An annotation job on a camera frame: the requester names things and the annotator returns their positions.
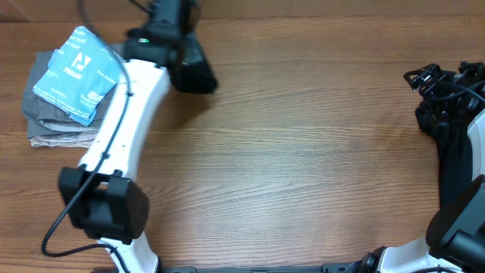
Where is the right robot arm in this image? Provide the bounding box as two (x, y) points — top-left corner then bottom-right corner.
(333, 61), (484, 273)

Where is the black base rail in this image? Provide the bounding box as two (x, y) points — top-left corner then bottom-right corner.
(155, 262), (350, 273)

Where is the beige folded garment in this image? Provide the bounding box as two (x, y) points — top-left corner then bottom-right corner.
(27, 129), (98, 148)

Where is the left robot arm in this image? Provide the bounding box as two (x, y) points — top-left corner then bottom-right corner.
(58, 0), (218, 273)

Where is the grey folded garment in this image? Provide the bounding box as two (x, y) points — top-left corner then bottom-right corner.
(21, 51), (116, 136)

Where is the black clothes pile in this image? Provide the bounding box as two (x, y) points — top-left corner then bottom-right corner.
(415, 102), (485, 213)

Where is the light blue folded garment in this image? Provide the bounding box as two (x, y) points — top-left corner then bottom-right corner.
(33, 26), (122, 127)

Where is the black t-shirt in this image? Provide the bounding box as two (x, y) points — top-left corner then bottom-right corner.
(171, 33), (218, 94)

